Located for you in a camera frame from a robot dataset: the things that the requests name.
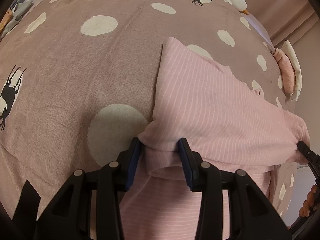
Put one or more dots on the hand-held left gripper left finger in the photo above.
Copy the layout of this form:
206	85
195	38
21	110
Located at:
132	165

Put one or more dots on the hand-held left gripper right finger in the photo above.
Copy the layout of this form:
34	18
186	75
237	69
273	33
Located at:
187	166

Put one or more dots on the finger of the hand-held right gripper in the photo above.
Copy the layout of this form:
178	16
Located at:
308	155

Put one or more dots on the pink striped long-sleeve shirt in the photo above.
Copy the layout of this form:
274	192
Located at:
212	105

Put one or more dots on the person's right hand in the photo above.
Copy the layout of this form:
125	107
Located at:
310	200

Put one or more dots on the folded pink cloth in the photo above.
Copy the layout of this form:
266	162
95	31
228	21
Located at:
285	70

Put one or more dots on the folded white cloth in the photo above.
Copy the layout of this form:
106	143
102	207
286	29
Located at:
296	67

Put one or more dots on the mauve polka dot blanket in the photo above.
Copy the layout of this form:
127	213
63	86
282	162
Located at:
75	67

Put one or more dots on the pink curtain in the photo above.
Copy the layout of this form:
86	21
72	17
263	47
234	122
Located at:
275	0

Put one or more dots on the grey cloth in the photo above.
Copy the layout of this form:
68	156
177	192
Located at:
21	11

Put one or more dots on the orange printed cloth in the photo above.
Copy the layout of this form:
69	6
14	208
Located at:
5	20

